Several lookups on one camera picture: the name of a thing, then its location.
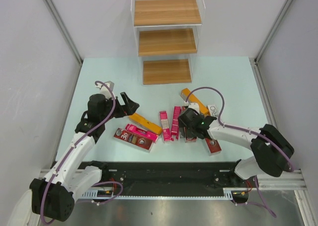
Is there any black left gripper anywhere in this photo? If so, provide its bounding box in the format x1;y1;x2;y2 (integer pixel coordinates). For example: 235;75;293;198
100;92;139;123

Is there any red foil toothpaste box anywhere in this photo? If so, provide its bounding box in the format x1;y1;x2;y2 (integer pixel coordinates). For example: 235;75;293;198
178;106;198;143

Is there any red 3D toothpaste box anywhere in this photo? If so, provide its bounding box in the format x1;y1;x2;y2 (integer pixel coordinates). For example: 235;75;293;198
113;128;154;152

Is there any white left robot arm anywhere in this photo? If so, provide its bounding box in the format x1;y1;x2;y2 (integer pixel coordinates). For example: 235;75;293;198
29;92;140;226

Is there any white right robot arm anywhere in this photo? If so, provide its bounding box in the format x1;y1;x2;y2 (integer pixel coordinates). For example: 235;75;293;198
178;108;294;187

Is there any acrylic three-tier wooden shelf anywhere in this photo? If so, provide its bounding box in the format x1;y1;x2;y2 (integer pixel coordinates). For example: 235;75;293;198
131;0;206;85

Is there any pink toothpaste box right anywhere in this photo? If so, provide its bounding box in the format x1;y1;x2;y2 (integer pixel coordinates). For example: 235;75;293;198
170;106;181;140

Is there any orange toothpaste box left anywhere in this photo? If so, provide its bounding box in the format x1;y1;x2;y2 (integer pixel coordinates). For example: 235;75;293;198
129;113;162;135

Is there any orange toothpaste box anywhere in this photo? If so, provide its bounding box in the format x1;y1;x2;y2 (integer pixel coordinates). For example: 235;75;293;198
129;113;162;135
180;88;209;116

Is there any pink toothpaste box middle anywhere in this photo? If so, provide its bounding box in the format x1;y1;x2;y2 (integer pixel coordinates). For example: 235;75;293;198
159;111;172;143

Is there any orange toothpaste box right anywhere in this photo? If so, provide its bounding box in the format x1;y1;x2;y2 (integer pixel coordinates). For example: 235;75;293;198
180;88;209;116

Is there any pink Be You toothpaste box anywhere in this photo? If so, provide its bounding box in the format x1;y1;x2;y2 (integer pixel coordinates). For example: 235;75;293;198
125;124;159;143

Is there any silver gold R.O toothpaste box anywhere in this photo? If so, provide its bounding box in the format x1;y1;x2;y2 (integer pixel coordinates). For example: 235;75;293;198
207;104;219;118

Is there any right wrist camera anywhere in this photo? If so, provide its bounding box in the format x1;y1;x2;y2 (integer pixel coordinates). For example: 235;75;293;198
183;101;200;114

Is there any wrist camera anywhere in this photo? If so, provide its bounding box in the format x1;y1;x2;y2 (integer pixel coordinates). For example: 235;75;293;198
183;101;200;114
96;81;114;99

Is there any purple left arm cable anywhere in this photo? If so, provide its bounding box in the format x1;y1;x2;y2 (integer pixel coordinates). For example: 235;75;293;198
39;80;117;224

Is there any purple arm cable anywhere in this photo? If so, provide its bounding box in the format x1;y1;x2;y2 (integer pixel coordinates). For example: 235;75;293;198
39;80;117;224
185;86;296;172

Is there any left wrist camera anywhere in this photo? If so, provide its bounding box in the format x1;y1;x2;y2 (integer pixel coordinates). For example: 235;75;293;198
96;81;114;99

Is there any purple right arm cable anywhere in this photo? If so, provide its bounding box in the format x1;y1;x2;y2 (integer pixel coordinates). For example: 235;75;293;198
185;86;296;172

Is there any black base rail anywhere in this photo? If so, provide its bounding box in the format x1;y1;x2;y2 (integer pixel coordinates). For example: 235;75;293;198
49;161;259;199

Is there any white cable duct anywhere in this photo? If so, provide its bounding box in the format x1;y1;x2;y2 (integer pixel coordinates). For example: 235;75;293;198
79;187;249;202

